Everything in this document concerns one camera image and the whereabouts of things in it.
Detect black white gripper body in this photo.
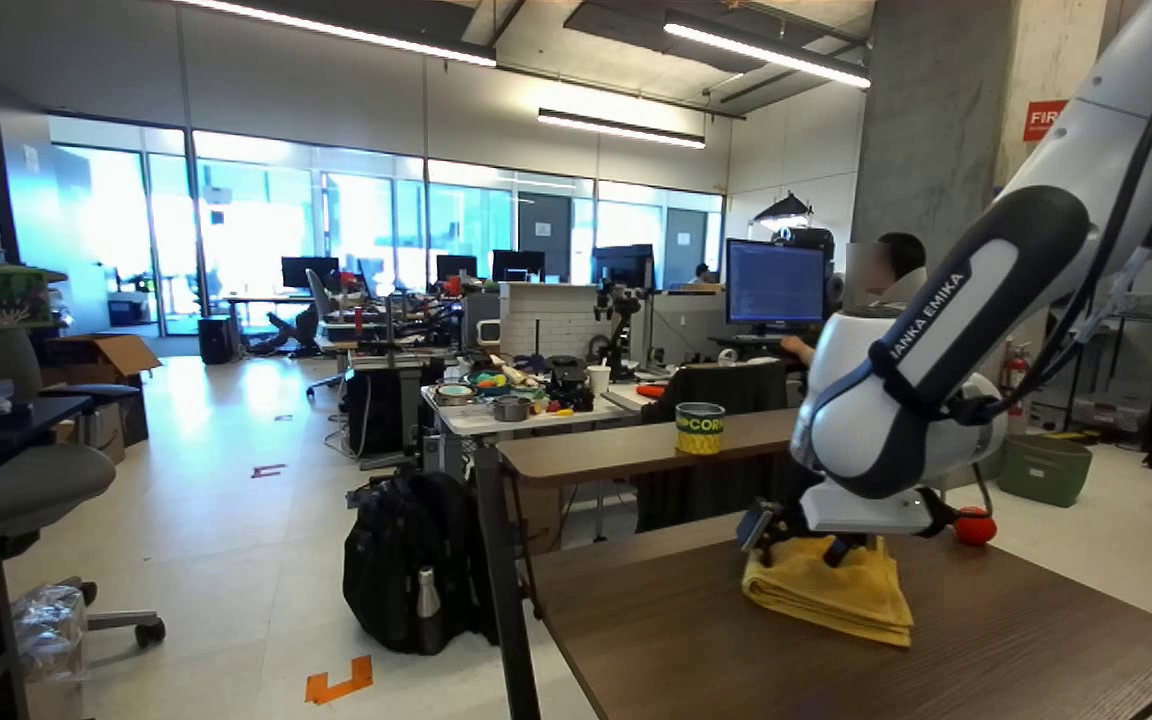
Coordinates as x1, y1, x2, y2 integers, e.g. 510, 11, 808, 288
737, 480, 958, 567

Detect yellow towel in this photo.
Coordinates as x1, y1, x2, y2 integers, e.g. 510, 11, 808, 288
742, 537, 912, 646

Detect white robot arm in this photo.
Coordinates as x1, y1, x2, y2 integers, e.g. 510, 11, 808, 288
737, 0, 1152, 562

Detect red plush tomato toy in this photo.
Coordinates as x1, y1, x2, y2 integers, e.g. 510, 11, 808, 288
958, 511, 998, 547

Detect yellow green tape roll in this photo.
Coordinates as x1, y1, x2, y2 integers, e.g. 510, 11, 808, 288
677, 398, 723, 457

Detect blue computer monitor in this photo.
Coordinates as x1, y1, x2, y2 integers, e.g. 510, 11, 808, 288
723, 241, 827, 322

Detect seated person in grey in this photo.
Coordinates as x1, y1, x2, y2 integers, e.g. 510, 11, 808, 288
780, 232, 929, 364

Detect red fire sign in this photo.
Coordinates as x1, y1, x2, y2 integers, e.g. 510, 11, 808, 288
1023, 99, 1069, 144

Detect black backpack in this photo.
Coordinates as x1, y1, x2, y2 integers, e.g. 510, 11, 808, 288
344, 467, 498, 655

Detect cardboard box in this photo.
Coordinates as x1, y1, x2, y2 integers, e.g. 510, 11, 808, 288
42, 337, 159, 385

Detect grey office chair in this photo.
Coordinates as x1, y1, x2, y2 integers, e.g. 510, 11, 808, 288
0, 322, 169, 655

